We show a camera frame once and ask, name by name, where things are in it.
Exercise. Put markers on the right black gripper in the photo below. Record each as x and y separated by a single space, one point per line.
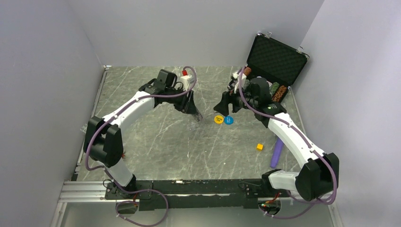
228 97

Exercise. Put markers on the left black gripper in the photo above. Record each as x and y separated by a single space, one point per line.
187 105

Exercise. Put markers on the blue round button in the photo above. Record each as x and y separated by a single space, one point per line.
228 120

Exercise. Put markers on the yellow round button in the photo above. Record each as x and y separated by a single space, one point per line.
218 119

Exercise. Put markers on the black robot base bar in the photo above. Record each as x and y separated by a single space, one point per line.
185 194

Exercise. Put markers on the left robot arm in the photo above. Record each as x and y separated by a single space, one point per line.
103 144

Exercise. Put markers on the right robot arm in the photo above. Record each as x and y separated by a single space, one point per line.
319 172

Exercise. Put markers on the purple orange chip row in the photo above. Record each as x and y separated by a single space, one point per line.
247 71

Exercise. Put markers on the green purple chip row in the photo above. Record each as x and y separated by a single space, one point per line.
273 88

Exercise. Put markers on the orange black chip row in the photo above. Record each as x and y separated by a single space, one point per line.
279 94

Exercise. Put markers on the black aluminium poker case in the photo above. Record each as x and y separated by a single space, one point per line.
271 61

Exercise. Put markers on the yellow cube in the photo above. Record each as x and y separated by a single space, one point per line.
259 147

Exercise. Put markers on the purple cylinder tool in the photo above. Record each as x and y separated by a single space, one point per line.
276 153

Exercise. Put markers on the grey lego brick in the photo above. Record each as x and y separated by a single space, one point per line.
84 128

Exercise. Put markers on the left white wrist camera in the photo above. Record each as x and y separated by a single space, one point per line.
187 80

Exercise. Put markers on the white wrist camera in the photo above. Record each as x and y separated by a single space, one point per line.
236 76
187 80

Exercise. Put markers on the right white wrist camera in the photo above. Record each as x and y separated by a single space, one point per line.
236 76

